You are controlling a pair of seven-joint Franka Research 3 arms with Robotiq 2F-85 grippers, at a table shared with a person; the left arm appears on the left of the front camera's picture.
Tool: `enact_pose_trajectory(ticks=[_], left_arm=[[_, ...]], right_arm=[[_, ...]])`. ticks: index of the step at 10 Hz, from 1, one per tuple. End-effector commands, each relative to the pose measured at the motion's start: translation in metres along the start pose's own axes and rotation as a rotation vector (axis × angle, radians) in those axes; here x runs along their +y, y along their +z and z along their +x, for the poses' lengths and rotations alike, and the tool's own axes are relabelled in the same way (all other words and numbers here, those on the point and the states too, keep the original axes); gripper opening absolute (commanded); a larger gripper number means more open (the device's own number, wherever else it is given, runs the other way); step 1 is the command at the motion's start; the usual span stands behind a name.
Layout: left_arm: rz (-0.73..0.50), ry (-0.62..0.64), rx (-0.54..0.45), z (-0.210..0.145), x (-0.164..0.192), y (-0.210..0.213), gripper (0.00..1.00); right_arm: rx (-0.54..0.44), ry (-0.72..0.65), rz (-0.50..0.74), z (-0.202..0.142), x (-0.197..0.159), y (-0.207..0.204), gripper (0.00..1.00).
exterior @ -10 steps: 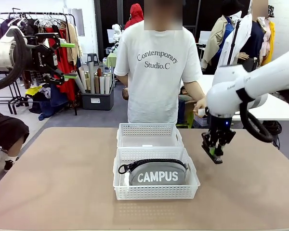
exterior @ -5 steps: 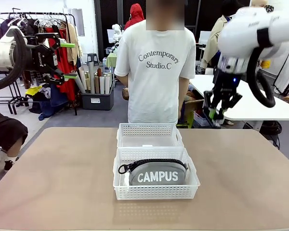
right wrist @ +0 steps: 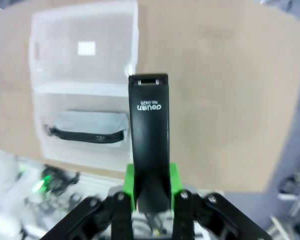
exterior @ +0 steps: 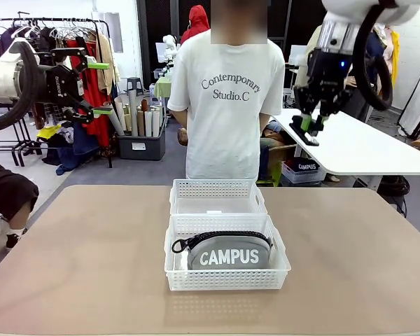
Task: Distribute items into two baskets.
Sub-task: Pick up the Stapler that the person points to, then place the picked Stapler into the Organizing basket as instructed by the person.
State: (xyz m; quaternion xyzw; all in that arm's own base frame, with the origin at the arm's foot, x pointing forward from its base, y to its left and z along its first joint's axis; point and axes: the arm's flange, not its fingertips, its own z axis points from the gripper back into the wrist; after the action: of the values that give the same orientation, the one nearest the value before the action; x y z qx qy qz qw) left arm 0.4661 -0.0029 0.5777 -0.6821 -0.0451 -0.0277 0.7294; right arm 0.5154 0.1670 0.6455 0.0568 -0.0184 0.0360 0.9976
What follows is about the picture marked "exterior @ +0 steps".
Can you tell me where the dark grey storage bin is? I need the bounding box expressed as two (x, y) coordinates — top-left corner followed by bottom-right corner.
(117, 131), (167, 161)

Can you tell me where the yellow cloth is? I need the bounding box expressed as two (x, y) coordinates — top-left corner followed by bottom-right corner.
(36, 125), (62, 140)

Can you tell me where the thin white paper roll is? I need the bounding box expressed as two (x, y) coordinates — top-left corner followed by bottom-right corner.
(113, 96), (127, 132)

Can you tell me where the black stapler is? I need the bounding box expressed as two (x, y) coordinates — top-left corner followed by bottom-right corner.
(288, 115), (321, 147)

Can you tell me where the white wall panel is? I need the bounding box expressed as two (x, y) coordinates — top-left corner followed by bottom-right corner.
(92, 10), (123, 53)

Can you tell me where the brown checked garment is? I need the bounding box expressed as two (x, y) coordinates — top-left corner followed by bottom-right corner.
(31, 27), (67, 130)

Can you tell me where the small white board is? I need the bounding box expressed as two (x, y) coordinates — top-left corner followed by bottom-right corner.
(288, 44), (307, 66)

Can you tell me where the small white background robot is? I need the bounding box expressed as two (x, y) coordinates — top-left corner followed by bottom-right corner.
(162, 34), (179, 66)

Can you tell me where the light green table cloth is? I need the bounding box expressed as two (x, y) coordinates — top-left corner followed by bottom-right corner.
(153, 76), (172, 99)

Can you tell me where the wide grey paper roll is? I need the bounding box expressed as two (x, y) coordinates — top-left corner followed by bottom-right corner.
(101, 101), (126, 137)

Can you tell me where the white basket under table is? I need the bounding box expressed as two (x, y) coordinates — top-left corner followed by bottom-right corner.
(281, 157), (327, 186)

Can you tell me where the blue denim clothes pile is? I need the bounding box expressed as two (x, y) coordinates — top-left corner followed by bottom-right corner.
(55, 120), (101, 176)

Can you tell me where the dark purple jacket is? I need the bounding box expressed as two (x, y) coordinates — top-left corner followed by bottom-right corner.
(0, 27), (25, 57)

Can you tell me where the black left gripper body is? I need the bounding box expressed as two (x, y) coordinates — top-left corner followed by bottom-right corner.
(37, 64), (85, 108)

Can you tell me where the yellow garment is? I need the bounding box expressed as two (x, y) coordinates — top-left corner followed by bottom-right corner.
(384, 29), (402, 92)

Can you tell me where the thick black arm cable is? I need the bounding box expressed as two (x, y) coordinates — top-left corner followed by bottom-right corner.
(351, 0), (395, 112)
(0, 41), (41, 137)

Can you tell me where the beige shirt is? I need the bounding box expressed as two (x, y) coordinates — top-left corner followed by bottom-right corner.
(96, 33), (122, 97)

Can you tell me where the person in red hoodie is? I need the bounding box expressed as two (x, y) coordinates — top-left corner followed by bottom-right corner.
(180, 5), (211, 45)

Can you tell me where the cardboard box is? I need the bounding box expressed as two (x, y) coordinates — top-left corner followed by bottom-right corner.
(267, 143), (298, 169)

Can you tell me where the black clothes pile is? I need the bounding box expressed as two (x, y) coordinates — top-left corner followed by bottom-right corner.
(41, 132), (74, 165)

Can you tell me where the dark grey stool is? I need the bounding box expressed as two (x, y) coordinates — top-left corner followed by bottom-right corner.
(126, 76), (143, 95)

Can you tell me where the seated person in black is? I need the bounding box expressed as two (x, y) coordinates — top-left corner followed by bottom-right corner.
(0, 139), (40, 250)

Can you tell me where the white work table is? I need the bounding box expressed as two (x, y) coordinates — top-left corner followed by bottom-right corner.
(271, 108), (420, 192)

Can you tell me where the black metal clothes rack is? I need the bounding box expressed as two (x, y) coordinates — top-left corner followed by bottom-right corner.
(0, 12), (113, 169)

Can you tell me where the red dress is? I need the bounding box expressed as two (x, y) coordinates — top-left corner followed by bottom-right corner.
(66, 38), (112, 148)

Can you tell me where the tall grey paper roll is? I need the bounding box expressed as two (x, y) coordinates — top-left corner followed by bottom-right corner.
(127, 89), (139, 137)

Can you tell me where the white perforated plastic basket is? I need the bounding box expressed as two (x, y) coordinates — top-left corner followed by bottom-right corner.
(163, 213), (292, 291)
(168, 178), (270, 216)

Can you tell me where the black cable bundle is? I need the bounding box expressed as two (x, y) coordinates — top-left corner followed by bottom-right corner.
(377, 174), (410, 216)

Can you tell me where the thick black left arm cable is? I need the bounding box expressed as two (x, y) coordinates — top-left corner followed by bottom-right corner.
(0, 41), (41, 137)

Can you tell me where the mannequin with beige coat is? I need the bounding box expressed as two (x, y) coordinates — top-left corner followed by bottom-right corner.
(295, 24), (325, 88)

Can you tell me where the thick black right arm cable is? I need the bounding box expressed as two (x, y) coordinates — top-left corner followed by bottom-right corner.
(351, 0), (395, 112)

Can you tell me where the dark CAMPUS pouch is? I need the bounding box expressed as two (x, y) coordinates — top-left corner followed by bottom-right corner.
(292, 157), (319, 173)

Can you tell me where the person in white T-shirt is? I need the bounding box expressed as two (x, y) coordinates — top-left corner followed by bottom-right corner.
(167, 0), (286, 181)

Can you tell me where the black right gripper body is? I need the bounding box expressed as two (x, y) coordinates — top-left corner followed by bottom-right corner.
(306, 48), (354, 92)

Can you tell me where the grey CAMPUS pencil pouch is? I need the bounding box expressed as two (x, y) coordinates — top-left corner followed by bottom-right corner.
(171, 230), (276, 271)

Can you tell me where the white reflector panel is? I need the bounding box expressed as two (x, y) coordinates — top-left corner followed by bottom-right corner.
(397, 45), (420, 139)

